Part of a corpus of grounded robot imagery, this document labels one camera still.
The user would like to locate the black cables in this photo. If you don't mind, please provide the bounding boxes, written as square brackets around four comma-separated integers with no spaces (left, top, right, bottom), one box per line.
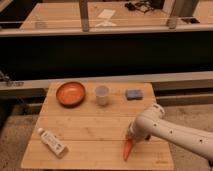
[124,0,158,14]

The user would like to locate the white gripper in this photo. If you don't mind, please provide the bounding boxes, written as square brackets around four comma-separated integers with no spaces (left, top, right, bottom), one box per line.
[126,122,151,141]

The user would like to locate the grey metal post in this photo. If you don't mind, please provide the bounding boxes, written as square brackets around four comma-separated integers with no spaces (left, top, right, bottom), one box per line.
[79,0,89,32]

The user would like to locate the orange bowl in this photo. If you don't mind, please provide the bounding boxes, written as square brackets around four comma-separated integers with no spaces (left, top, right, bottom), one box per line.
[56,81,86,107]

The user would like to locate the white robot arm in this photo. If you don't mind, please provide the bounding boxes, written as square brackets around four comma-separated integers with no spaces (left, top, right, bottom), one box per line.
[126,103,213,161]

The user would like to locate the orange pepper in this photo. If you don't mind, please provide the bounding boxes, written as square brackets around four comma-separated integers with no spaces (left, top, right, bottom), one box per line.
[123,139,134,161]

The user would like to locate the clear plastic cup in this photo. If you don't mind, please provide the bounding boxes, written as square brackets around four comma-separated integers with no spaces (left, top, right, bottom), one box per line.
[95,85,109,106]

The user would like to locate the white tube bottle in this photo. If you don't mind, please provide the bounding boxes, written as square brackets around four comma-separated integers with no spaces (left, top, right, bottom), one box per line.
[37,128,68,158]

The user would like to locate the blue sponge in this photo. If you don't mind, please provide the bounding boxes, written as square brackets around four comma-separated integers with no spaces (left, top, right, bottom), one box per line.
[125,90,143,100]

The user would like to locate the metal frame rail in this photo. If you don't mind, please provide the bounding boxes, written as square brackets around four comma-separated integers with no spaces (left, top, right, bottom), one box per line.
[0,24,213,37]

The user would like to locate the white paper sheet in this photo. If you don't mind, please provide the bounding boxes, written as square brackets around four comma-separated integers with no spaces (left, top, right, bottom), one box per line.
[98,9,115,19]

